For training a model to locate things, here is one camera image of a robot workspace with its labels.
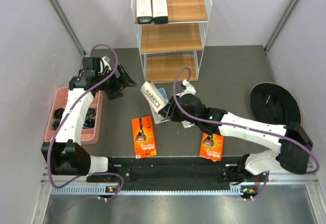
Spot left blue Gillette blister pack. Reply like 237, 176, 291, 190
148, 88, 167, 124

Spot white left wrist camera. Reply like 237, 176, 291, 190
100, 56, 112, 74

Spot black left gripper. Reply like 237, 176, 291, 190
96, 64, 137, 100

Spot left orange Gillette Fusion box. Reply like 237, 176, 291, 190
131, 116, 157, 159

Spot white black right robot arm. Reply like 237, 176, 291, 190
158, 94, 313, 181

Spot black and beige bucket hat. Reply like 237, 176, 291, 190
250, 82, 302, 125

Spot blue patterned hair ties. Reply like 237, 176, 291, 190
52, 108, 97, 130

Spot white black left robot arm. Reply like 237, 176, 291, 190
41, 56, 137, 182

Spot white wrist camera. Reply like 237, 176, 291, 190
100, 56, 112, 74
180, 79, 196, 97

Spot pink compartment tray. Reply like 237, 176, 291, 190
44, 87, 103, 145

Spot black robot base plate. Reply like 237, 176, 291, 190
108, 156, 263, 183

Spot orange gillette fusion box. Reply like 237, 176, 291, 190
199, 133, 224, 162
131, 116, 157, 159

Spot right orange Gillette Fusion box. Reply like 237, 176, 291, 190
199, 133, 224, 162

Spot right blue Gillette blister pack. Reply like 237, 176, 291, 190
181, 120, 197, 129

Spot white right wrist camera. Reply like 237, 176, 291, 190
180, 79, 196, 97

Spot blue gillette blister pack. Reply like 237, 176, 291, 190
148, 88, 167, 124
181, 120, 197, 129

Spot white Harry's logo box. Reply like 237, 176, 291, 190
141, 81, 169, 117

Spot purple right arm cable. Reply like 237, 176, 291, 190
173, 67, 320, 201

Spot white wire wooden shelf unit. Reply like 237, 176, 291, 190
131, 0, 212, 82

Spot grey slotted cable duct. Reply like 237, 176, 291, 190
50, 184, 245, 197

